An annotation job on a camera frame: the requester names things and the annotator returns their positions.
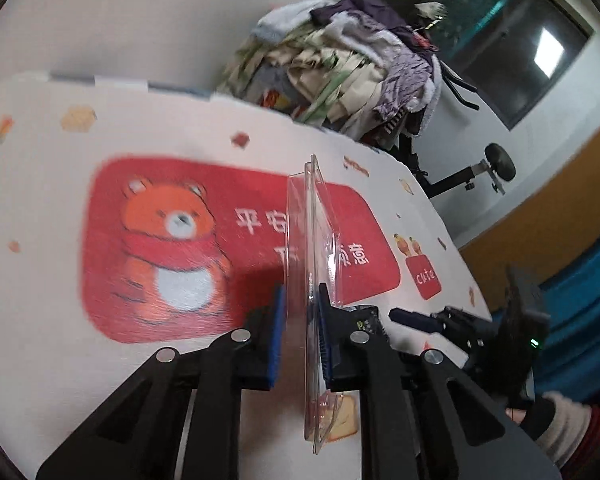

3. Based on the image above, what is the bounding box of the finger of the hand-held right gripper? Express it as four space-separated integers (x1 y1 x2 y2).
388 305 499 362

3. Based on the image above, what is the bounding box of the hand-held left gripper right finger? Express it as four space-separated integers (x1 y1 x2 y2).
316 282 564 480

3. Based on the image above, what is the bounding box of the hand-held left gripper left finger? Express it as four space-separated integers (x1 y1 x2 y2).
35 285 288 480

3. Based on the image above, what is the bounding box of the clear plastic packaging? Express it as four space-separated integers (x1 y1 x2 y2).
282 154 352 456

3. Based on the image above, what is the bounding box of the blue cloth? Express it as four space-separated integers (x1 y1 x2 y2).
527 227 600 407

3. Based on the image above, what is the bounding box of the black exercise machine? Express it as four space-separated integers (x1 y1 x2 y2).
370 57 517 200

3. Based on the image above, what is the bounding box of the printed table mat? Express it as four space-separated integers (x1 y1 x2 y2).
0 72 496 480

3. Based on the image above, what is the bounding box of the pile of clothes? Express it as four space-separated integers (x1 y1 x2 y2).
214 0 443 143

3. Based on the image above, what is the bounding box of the dark window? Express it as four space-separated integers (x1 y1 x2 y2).
337 0 595 132

